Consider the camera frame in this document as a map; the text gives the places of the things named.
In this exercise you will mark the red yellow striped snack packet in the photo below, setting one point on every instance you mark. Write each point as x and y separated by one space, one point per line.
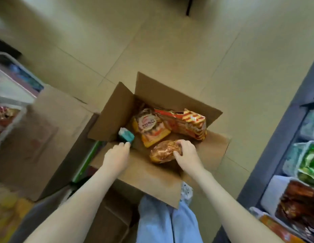
187 125

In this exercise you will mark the orange brown snack packet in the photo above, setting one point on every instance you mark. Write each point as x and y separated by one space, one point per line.
163 151

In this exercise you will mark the person's white shoe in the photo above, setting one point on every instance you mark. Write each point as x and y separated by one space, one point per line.
186 192

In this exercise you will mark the person's light blue jeans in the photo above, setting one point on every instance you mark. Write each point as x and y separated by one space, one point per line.
167 225

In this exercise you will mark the black post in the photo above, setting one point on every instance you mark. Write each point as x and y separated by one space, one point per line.
189 6

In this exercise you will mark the person's right forearm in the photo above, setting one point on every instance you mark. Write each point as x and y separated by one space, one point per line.
230 207

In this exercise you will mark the person's right thumb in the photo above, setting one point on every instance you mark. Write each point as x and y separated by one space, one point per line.
177 156

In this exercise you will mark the person's left hand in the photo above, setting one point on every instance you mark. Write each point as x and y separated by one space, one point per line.
116 159

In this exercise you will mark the small teal white packet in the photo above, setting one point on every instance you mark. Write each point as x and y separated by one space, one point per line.
126 135

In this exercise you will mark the dark blue store shelf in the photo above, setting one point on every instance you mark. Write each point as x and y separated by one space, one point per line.
275 149

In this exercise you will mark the flat cardboard box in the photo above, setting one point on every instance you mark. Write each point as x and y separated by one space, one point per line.
114 217

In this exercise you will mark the pile of yellow packets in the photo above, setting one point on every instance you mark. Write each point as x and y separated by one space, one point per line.
8 215

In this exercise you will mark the red packets on rack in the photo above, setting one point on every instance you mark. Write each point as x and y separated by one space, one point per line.
3 118

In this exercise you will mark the green packets in white bin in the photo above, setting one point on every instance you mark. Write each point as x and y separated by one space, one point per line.
307 161

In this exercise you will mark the person's left fingers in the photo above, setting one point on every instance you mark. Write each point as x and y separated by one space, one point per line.
122 146

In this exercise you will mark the person's right hand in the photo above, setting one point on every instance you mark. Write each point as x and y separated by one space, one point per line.
189 159

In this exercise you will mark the person's left forearm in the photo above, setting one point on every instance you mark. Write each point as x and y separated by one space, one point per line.
78 207

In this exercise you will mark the closed cardboard box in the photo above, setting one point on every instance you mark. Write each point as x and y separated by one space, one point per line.
43 141

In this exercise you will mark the brown packets in white bin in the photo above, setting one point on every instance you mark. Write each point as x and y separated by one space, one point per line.
296 204

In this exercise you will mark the open cardboard box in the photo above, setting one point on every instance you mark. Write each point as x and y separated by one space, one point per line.
146 174

